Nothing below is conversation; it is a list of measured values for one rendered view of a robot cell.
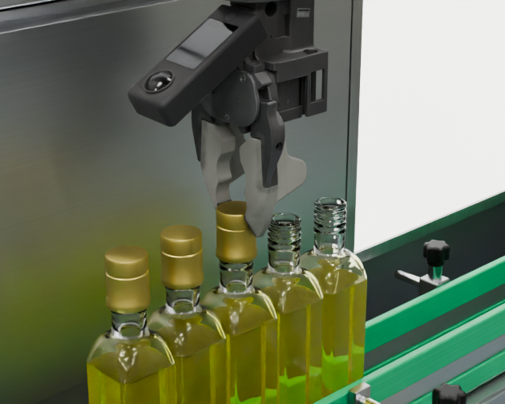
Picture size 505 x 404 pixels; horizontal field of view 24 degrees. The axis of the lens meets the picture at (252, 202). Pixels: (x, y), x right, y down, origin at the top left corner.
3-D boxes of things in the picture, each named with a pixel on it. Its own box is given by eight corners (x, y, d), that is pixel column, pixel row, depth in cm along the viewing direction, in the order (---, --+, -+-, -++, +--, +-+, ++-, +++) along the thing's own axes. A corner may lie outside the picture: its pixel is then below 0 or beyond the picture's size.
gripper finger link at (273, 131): (291, 186, 94) (280, 78, 91) (277, 191, 93) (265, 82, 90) (252, 179, 97) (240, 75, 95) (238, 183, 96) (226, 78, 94)
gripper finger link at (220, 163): (267, 209, 104) (279, 115, 99) (216, 227, 100) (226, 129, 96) (244, 195, 106) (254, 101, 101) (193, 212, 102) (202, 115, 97)
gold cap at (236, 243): (238, 243, 102) (237, 195, 100) (265, 255, 100) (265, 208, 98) (207, 254, 100) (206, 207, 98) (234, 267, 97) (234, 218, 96)
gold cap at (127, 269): (141, 316, 91) (139, 264, 89) (98, 310, 92) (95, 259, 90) (157, 296, 94) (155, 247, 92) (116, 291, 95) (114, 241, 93)
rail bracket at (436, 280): (404, 327, 140) (410, 224, 135) (450, 347, 136) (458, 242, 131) (382, 338, 138) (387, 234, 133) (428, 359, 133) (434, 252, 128)
